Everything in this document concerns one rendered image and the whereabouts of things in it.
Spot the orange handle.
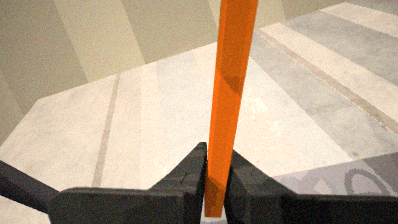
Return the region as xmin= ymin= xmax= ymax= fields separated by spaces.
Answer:
xmin=204 ymin=0 xmax=259 ymax=217

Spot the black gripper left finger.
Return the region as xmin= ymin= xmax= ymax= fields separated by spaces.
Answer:
xmin=46 ymin=142 xmax=207 ymax=224

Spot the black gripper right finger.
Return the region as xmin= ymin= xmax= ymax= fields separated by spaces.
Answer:
xmin=224 ymin=149 xmax=398 ymax=224

